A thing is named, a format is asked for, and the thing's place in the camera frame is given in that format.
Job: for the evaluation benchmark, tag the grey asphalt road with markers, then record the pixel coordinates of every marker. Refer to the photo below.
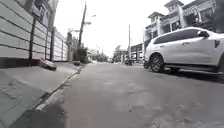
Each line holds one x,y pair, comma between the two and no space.
133,96

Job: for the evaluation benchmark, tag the utility pole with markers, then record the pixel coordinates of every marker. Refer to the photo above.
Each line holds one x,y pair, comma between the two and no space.
82,28

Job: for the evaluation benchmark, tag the grey concrete sidewalk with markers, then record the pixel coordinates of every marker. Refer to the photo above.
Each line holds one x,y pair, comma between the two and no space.
26,86

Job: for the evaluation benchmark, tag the white car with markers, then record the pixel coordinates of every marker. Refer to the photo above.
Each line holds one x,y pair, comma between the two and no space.
186,50

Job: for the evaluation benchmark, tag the multi-storey building with balconies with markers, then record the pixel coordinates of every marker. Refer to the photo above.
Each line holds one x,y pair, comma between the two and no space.
180,18

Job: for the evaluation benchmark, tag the thin pole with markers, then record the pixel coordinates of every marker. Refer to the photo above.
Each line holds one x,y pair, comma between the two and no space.
129,40

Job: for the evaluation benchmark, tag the parked vehicle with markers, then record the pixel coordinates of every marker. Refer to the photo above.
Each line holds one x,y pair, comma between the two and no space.
128,61

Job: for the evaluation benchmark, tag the concrete kerb with gutter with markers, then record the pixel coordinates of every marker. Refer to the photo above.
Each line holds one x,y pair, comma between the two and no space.
56,90

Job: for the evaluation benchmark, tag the dark object on sidewalk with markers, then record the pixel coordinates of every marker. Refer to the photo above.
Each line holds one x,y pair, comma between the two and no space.
47,64

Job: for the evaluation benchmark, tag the white slatted boundary wall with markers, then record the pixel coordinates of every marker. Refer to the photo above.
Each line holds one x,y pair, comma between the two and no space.
23,33

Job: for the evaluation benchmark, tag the building behind slatted wall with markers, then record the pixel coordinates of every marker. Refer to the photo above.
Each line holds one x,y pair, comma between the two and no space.
41,10

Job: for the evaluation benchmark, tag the distant trees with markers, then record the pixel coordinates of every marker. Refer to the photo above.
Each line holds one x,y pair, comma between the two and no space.
100,56

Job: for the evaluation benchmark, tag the green bush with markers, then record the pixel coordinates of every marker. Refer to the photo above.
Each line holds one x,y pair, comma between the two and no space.
81,55

